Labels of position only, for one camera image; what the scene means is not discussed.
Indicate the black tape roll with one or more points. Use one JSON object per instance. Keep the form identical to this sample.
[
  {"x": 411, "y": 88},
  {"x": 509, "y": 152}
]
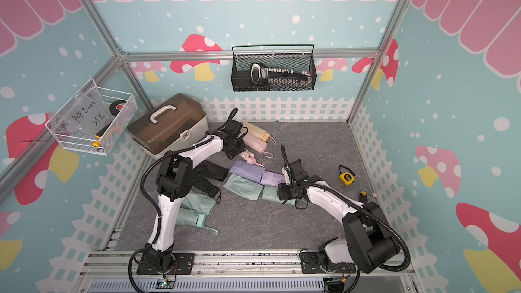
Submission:
[{"x": 116, "y": 106}]

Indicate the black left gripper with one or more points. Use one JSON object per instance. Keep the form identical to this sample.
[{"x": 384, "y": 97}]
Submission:
[{"x": 242, "y": 147}]

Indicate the lilac sleeve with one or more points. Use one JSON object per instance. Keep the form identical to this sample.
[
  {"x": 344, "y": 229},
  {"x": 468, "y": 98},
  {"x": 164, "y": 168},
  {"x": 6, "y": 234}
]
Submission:
[{"x": 248, "y": 171}]

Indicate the yellow tape measure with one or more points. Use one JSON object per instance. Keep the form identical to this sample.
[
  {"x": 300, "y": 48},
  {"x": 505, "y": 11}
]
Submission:
[{"x": 346, "y": 175}]

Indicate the socket set in basket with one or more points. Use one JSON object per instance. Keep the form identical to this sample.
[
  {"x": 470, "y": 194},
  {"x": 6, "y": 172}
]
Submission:
[{"x": 270, "y": 78}]

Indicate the lilac sleeved umbrella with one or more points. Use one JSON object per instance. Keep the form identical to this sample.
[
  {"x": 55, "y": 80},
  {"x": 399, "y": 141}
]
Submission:
[{"x": 272, "y": 179}]

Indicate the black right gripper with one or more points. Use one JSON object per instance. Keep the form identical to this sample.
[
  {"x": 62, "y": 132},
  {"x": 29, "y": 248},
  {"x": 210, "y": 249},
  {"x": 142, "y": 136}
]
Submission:
[{"x": 281, "y": 192}]

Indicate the black wire wall basket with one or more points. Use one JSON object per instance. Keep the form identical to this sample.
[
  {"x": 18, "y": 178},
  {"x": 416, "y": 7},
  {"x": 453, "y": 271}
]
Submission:
[{"x": 297, "y": 57}]

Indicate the yellow black tool in bin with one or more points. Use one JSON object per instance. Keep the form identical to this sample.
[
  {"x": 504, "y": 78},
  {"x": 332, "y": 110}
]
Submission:
[{"x": 105, "y": 138}]

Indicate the black umbrella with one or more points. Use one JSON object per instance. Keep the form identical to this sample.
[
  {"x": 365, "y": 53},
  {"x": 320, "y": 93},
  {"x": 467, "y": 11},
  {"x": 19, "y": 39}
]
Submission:
[{"x": 208, "y": 188}]

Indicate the mint green sleeve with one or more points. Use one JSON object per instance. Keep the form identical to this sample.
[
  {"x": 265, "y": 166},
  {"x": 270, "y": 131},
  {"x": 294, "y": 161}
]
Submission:
[
  {"x": 199, "y": 202},
  {"x": 243, "y": 187}
]

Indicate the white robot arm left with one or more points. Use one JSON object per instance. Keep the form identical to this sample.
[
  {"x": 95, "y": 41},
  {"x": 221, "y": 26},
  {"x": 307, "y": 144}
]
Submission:
[{"x": 168, "y": 181}]

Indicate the mint green sleeved umbrella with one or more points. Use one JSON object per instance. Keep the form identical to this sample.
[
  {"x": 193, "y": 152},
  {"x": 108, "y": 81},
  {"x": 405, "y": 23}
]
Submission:
[{"x": 270, "y": 194}]

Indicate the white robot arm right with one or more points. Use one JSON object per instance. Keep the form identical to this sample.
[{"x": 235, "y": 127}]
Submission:
[{"x": 370, "y": 242}]

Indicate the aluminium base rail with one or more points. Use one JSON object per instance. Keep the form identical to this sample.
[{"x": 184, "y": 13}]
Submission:
[{"x": 210, "y": 271}]

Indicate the beige sleeved umbrella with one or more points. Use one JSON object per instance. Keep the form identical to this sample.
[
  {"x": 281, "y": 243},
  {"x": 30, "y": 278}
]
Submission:
[{"x": 258, "y": 132}]

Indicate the clear acrylic wall bin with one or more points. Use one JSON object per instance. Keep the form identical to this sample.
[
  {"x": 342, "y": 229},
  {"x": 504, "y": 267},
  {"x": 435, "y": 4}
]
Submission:
[{"x": 86, "y": 113}]

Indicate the brown lidded white toolbox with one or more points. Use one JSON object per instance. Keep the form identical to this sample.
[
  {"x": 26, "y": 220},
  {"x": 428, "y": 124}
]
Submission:
[{"x": 176, "y": 124}]

